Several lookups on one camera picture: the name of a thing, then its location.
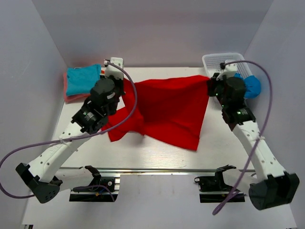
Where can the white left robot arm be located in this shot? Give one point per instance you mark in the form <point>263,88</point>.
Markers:
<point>44,175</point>

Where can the crumpled blue t shirt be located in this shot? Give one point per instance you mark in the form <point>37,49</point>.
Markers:
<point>252,84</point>

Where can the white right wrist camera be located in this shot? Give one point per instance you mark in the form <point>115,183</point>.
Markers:
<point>228,70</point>

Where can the red t shirt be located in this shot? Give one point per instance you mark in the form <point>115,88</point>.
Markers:
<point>169,110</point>

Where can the folded pink t shirt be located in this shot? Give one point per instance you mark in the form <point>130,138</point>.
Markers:
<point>69,99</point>

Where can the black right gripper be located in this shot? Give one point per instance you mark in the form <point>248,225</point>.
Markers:
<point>213,83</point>

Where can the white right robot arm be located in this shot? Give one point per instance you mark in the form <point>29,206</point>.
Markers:
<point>273,185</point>

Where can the folded teal t shirt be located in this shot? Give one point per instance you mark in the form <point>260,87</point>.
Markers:
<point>81,80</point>

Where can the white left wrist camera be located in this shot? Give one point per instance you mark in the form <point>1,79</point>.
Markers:
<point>113,68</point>

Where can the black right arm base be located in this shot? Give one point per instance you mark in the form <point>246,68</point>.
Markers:
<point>212,188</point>

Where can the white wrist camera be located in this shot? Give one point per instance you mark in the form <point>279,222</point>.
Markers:
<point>228,70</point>
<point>113,68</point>

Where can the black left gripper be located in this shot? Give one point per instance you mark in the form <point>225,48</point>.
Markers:
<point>120,82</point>

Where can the white plastic basket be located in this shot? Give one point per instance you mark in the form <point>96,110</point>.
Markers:
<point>211,63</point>

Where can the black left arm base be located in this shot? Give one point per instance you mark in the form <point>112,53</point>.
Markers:
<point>101,189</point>

